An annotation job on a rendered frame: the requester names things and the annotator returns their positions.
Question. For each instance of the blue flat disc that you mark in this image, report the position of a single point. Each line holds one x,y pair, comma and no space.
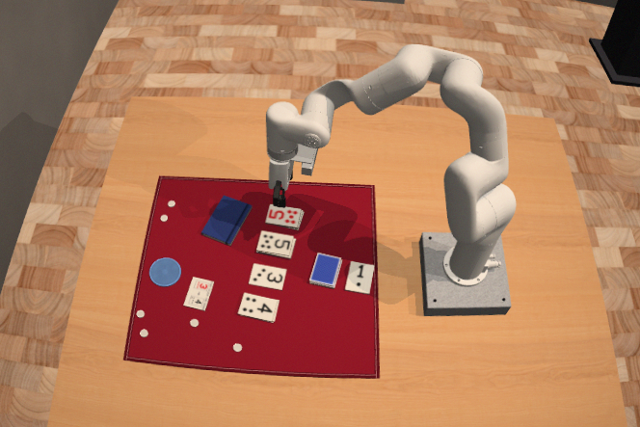
165,272

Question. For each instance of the dark red cloth mat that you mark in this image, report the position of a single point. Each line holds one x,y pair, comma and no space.
317,329
256,371

